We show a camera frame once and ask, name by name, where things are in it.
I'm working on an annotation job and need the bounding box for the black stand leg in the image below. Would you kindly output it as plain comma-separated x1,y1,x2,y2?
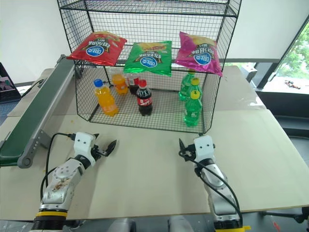
261,207,309,224

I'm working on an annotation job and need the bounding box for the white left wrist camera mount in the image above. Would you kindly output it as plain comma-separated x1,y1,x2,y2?
73,132,97,168

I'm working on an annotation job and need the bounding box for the green potato chip bag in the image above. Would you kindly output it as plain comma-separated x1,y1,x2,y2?
123,40,173,77

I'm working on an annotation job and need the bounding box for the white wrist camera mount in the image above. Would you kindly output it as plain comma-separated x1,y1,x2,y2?
73,132,97,168
193,135,216,163

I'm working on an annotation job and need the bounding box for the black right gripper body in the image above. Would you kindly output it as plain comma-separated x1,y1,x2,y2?
185,143,197,158

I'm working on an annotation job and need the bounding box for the thin black power cable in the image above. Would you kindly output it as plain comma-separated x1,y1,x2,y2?
20,79,44,98

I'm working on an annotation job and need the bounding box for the black low cabinet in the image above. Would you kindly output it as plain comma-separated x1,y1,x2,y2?
255,90,309,136

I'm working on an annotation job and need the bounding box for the green soda bottle yellow cap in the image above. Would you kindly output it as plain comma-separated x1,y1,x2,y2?
184,90,203,128
187,77,203,95
179,69,195,102

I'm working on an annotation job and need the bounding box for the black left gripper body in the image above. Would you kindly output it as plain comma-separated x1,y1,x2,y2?
92,144,104,161

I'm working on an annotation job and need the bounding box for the black wire mesh rack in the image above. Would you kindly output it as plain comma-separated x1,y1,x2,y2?
56,0,243,135

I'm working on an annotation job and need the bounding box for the black laptop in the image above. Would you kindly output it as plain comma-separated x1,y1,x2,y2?
0,62,22,102

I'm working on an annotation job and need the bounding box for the cola bottle red cap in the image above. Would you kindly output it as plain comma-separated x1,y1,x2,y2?
127,73,140,95
136,79,154,117

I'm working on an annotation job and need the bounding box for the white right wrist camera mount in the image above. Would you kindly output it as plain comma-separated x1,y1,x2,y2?
193,135,216,163

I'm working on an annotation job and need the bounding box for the small colourful clutter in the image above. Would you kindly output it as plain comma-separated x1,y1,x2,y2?
284,80,301,90

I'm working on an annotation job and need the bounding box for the orange soda bottle blue cap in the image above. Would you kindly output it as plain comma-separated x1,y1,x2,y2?
93,79,120,117

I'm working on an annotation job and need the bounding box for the red potato chip bag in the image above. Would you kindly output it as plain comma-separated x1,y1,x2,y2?
66,31,127,66

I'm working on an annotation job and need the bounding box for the magenta potato chip bag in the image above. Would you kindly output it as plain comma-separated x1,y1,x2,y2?
174,31,223,77

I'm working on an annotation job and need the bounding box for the green conveyor belt grey frame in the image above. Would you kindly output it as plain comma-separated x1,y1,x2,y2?
0,54,76,169

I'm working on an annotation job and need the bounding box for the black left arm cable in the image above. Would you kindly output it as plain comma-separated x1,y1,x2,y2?
40,132,77,202

